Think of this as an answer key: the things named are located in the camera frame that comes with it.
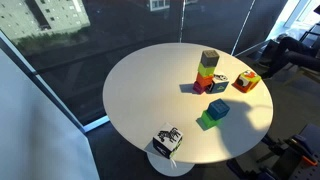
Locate black perforated base board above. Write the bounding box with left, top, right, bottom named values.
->
left=287, top=124, right=320, bottom=180

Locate orange block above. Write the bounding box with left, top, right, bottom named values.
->
left=196, top=73, right=213, bottom=87

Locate lime green block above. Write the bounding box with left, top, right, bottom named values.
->
left=198, top=63, right=215, bottom=77

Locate magenta block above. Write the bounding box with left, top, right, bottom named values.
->
left=193, top=81, right=206, bottom=94

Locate zebra picture soft cube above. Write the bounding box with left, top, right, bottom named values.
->
left=152, top=123, right=183, bottom=159

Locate colorful house soft cube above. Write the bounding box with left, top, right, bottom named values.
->
left=233, top=70, right=261, bottom=93

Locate owl picture soft cube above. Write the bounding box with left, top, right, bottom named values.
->
left=208, top=74, right=229, bottom=93

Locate black orange clamp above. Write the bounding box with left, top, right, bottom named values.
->
left=286, top=134, right=318, bottom=166

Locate blue block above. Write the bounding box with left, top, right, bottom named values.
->
left=207, top=99, right=230, bottom=120

